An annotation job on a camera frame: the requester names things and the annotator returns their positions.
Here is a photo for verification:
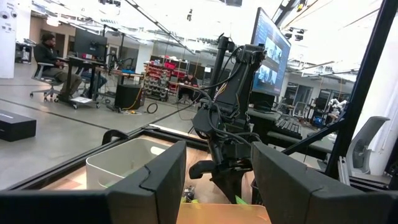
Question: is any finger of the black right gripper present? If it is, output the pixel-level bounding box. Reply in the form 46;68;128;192
211;172;231;205
230;170;248;205

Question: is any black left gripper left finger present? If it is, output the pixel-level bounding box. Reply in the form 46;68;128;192
105;140;187;224

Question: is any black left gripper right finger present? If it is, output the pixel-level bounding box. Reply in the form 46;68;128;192
251;141;374;224

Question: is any black workstation desk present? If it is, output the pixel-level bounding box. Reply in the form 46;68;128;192
247;107;336;159

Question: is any black keyboard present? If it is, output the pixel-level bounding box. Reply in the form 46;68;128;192
273;117;304;140

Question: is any person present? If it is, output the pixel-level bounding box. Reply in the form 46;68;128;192
177;73;200;103
32;32;83;98

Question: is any black cabinet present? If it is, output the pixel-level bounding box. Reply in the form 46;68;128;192
114;83;144;111

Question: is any red parts bin shelf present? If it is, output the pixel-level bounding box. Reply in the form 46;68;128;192
142;61;190;101

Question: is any black computer monitor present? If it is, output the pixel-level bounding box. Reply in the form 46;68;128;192
250;6;292;97

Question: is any black rolling desk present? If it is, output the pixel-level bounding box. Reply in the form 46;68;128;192
57;56;105;110

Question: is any black box on floor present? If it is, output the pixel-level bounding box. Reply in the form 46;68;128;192
0;109;37;142

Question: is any grey office chair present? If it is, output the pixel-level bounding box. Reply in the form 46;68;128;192
29;61;65;103

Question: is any black desk monitor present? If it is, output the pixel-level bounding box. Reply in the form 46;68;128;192
73;27;108;60

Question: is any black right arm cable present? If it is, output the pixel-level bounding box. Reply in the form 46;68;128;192
176;45;262;147

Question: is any black frame clamp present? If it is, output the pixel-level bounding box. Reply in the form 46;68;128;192
101;129;131;146

